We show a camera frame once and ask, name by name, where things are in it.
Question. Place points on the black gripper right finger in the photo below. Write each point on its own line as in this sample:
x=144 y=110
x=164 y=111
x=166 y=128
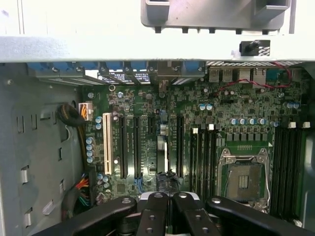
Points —
x=194 y=221

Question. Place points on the white expansion slot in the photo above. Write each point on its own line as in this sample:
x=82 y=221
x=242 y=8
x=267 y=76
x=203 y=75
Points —
x=105 y=142

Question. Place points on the locking lever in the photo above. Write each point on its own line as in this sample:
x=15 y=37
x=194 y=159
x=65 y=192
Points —
x=268 y=191

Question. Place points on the long black expansion slot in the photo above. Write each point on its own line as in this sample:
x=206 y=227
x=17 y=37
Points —
x=180 y=147
x=123 y=147

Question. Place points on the short black expansion slot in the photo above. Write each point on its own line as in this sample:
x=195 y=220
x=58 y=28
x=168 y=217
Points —
x=151 y=124

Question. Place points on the open black PC case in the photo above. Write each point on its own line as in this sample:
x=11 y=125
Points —
x=123 y=49

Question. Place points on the CPU socket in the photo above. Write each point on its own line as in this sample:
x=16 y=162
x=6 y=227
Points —
x=243 y=182

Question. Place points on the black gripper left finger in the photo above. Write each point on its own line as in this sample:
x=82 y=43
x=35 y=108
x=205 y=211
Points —
x=152 y=218

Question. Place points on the blue card clip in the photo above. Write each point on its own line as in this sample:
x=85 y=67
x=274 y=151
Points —
x=46 y=66
x=191 y=68
x=115 y=67
x=89 y=66
x=70 y=66
x=139 y=67

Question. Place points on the grey parts rack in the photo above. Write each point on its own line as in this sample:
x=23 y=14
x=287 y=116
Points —
x=209 y=17

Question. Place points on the black expansion slot blue latch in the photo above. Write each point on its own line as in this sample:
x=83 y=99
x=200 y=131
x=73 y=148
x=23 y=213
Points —
x=137 y=147

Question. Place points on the teal serial port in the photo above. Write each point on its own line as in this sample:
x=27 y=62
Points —
x=279 y=75

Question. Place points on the green motherboard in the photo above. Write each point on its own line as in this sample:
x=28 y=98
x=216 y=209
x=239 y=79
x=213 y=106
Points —
x=145 y=152

